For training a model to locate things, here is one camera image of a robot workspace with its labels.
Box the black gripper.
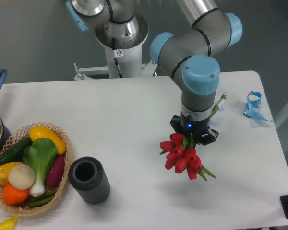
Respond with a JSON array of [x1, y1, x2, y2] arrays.
[[170, 114, 219, 145]]

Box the red tulip bouquet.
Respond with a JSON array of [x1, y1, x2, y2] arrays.
[[160, 132, 216, 180]]

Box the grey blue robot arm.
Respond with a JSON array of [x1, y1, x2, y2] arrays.
[[66, 0, 243, 145]]

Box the blue ribbon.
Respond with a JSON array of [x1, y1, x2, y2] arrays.
[[243, 91, 272, 122]]

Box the dark grey ribbed vase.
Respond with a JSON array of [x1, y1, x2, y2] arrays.
[[68, 156, 110, 205]]

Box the purple sweet potato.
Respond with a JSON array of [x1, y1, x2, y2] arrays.
[[46, 155, 65, 187]]

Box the green bok choy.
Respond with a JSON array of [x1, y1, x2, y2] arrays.
[[22, 138, 57, 197]]

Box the green bean pods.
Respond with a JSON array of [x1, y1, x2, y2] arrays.
[[26, 190, 56, 208]]

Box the woven wicker basket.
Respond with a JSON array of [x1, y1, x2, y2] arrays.
[[0, 122, 72, 217]]

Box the white garlic bulb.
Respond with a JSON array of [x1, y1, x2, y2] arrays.
[[8, 164, 36, 190]]

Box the dark green cucumber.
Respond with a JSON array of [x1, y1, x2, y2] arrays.
[[0, 137, 33, 166]]

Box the orange fruit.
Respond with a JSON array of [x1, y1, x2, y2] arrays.
[[1, 184, 29, 205]]

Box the yellow bell pepper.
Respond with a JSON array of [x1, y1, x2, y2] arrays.
[[0, 162, 22, 186]]

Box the yellow banana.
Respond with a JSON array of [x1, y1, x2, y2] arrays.
[[0, 216, 18, 230]]

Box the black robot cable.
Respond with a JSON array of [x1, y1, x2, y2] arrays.
[[111, 37, 123, 79]]

